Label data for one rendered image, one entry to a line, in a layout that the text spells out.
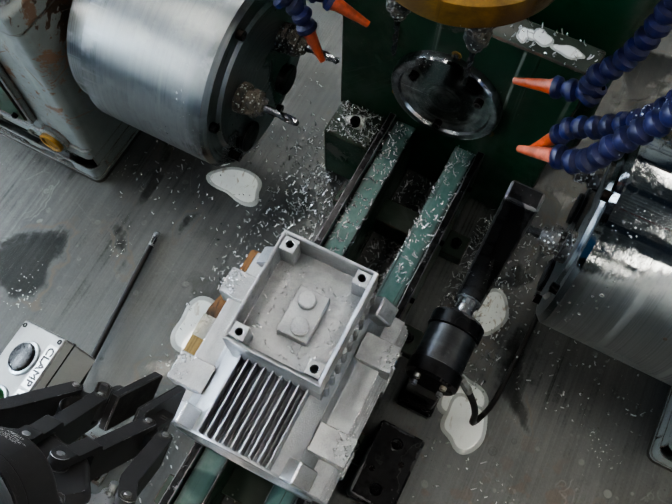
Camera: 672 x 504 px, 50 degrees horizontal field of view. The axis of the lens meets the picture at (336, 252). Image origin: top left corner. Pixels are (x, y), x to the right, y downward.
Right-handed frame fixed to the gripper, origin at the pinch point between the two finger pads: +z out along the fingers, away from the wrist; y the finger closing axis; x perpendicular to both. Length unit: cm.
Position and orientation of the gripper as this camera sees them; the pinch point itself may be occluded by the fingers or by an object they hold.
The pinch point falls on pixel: (144, 406)
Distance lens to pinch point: 59.9
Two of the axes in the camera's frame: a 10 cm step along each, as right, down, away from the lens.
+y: -8.8, -4.3, 1.8
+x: -4.1, 9.0, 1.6
